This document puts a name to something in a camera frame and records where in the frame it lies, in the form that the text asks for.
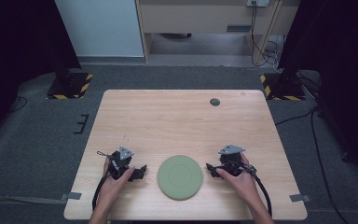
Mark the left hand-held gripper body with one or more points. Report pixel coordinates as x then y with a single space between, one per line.
119 166

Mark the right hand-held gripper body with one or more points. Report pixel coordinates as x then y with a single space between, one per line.
231 161

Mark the person's left hand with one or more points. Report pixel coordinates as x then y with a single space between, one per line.
113 186

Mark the person's right hand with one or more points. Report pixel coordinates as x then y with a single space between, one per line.
242 185

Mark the round green plate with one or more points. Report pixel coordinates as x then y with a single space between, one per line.
180 177

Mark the grey tape strip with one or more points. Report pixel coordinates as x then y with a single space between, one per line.
71 196
300 198

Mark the dark round table grommet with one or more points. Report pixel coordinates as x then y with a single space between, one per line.
214 102

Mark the black stand with hazard-striped base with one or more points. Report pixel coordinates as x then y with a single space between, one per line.
284 87
70 84

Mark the grey desk label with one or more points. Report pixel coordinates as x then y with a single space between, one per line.
239 28

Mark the white panel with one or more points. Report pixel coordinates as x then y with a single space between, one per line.
99 28

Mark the dark curtain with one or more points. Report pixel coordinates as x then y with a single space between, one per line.
345 77
9 56

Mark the light wooden desk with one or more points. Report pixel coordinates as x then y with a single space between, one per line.
199 18

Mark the grey wall socket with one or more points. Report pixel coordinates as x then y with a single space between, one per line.
257 2

